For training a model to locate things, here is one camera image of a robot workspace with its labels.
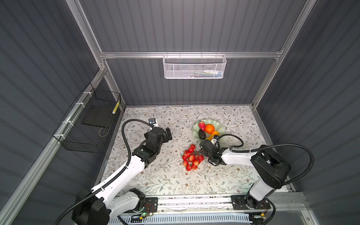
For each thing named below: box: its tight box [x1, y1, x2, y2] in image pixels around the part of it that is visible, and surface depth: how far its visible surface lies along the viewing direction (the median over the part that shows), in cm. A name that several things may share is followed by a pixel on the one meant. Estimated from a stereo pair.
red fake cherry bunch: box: [181, 143, 205, 172], surface depth 88 cm
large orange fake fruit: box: [204, 123, 216, 135], surface depth 101 cm
